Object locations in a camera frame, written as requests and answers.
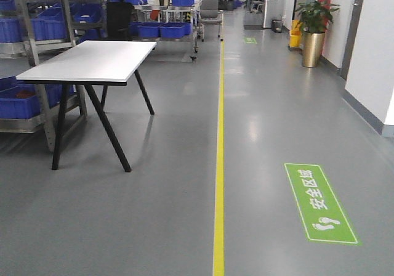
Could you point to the white table black legs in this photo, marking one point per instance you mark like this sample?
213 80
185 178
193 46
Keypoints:
91 63

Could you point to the green floor safety sign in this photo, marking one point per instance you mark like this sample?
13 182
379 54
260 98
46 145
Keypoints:
321 212

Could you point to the potted plant gold planter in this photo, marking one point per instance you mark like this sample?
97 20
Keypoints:
313 20

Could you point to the steel shelf rack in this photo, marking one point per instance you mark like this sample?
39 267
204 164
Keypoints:
41 35

